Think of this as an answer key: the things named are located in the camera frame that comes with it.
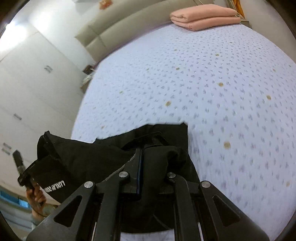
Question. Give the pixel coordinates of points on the folded pink blanket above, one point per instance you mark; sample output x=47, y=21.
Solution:
x=203, y=18

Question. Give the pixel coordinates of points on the grey nightstand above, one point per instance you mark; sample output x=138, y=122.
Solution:
x=86, y=85

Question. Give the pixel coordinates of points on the person's left forearm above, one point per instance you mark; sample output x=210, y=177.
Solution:
x=38, y=222

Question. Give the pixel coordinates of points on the person's left hand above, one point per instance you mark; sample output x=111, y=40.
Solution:
x=35, y=201

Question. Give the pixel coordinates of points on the orange and white curtain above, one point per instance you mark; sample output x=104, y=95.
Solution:
x=237, y=5

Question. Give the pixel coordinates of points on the black hooded jacket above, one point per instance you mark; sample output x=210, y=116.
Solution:
x=92, y=157

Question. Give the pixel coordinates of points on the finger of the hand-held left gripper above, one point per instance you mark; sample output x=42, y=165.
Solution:
x=32, y=170

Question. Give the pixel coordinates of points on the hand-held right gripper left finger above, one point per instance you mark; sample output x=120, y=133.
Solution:
x=108, y=204

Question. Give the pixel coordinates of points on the orange plush toy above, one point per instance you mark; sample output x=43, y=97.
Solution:
x=105, y=3

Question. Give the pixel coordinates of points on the bed with lilac patterned sheet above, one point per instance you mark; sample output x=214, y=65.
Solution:
x=208, y=92

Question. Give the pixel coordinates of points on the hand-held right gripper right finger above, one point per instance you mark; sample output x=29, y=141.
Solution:
x=185, y=204

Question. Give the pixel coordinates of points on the white wardrobe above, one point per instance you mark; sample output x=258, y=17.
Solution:
x=34, y=88

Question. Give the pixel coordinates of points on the dark patterned bag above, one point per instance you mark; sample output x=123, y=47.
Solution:
x=87, y=69

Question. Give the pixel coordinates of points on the beige padded headboard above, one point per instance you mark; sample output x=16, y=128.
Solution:
x=120, y=27

